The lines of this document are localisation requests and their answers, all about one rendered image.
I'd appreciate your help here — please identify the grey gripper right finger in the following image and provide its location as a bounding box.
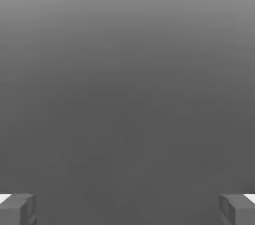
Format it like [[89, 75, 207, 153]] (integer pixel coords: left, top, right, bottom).
[[218, 193, 255, 225]]

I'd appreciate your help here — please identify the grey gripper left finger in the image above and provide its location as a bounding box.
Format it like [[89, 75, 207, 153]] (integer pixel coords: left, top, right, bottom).
[[0, 193, 38, 225]]

